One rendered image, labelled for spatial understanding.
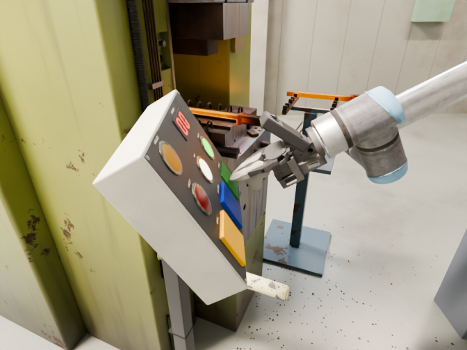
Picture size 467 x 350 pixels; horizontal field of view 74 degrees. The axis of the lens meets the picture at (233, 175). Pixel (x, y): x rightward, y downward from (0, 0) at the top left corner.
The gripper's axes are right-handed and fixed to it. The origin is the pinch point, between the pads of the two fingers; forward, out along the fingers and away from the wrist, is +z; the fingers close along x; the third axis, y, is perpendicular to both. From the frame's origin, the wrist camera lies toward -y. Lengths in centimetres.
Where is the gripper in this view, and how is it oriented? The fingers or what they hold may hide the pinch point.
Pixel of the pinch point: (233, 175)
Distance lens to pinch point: 70.7
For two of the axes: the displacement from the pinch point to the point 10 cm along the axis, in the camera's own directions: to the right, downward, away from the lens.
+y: 5.0, 7.5, 4.3
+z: -8.7, 4.5, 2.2
